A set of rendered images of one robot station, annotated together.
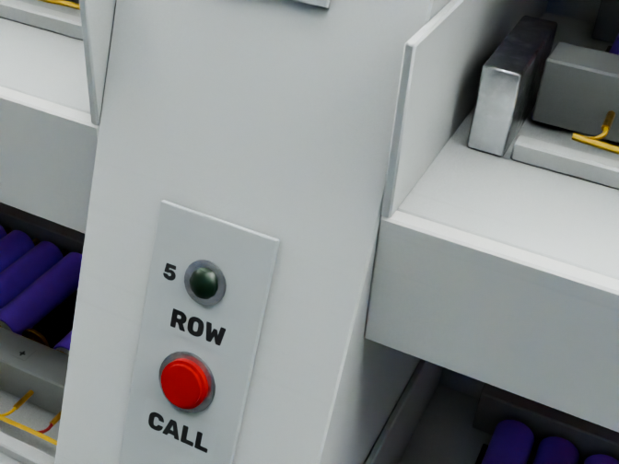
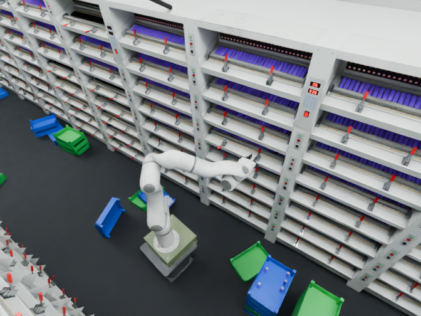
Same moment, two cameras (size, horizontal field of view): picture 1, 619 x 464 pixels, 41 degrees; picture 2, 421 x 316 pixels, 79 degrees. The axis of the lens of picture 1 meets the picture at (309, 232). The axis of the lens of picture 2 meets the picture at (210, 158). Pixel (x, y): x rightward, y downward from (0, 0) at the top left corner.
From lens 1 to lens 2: 1.36 m
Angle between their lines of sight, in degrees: 32
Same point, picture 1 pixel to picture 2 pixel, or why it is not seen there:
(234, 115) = (294, 153)
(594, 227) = (313, 158)
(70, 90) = (284, 148)
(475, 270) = (307, 161)
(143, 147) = (289, 153)
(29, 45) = (280, 143)
